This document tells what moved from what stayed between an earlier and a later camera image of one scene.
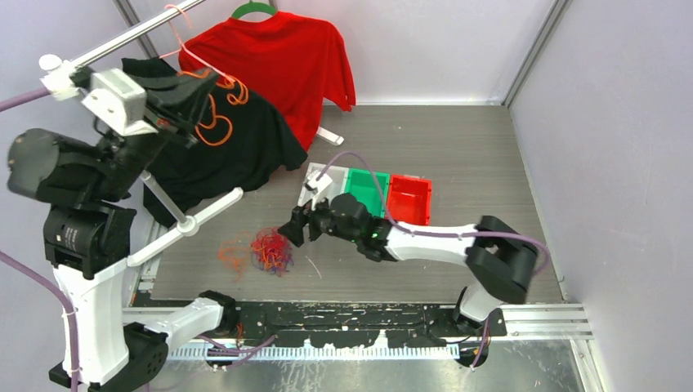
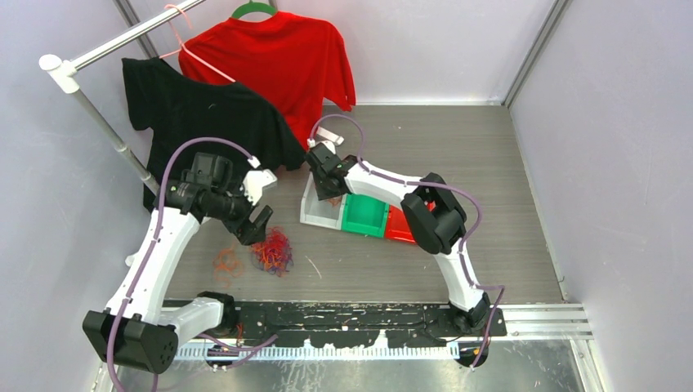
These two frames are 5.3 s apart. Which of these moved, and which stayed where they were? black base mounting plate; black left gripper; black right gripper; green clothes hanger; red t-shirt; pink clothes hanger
Moved: black right gripper; black left gripper
Stayed: red t-shirt; black base mounting plate; green clothes hanger; pink clothes hanger
